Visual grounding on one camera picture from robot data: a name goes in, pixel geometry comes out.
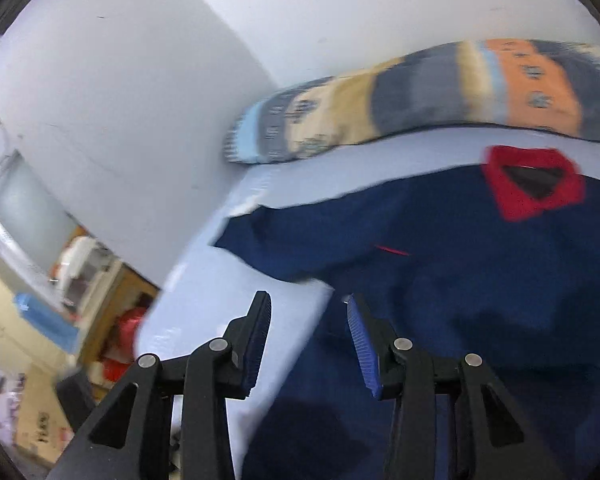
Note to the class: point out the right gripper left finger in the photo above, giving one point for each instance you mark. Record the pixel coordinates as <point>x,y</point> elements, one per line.
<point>128,434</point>

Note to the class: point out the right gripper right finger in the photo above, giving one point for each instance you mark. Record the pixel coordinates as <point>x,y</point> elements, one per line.
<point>451,417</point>

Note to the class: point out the navy blue jacket red collar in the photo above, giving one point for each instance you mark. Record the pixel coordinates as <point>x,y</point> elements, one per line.
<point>501,259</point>

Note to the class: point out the blue plastic bag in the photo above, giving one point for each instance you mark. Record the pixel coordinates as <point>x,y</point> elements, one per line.
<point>47,321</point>

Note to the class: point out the wooden cabinet with clutter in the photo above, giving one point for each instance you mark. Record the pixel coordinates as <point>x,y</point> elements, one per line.
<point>104,299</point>

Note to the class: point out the light blue bed sheet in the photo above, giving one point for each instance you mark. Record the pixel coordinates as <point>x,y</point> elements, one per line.
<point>210,285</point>

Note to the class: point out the patchwork quilt roll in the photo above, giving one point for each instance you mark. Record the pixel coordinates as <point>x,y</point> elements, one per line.
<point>517,83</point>

